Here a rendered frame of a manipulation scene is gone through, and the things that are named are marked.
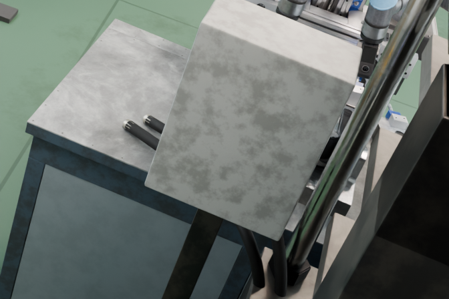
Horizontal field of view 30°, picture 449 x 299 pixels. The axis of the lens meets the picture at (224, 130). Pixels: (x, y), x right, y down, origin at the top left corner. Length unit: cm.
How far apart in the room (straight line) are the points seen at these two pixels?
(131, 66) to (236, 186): 102
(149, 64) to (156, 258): 63
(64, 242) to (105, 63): 56
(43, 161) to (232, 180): 81
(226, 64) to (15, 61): 250
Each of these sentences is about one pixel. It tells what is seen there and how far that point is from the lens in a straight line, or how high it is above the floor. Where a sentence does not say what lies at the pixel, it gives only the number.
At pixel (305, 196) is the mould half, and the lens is 231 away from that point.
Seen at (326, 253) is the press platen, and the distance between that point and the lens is 182.
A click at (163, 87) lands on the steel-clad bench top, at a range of 256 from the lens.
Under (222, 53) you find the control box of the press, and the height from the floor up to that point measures 143.
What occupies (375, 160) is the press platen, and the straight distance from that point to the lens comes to 169.
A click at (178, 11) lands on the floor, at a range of 480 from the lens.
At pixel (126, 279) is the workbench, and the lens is 250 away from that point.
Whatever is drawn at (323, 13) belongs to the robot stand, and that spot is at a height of 95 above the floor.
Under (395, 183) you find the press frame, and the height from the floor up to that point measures 169.
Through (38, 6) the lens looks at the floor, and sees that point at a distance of 444.
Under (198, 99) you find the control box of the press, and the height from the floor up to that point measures 131.
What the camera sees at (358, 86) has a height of 95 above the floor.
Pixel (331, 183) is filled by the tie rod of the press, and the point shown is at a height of 110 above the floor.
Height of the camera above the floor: 215
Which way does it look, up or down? 33 degrees down
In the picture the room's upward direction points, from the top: 22 degrees clockwise
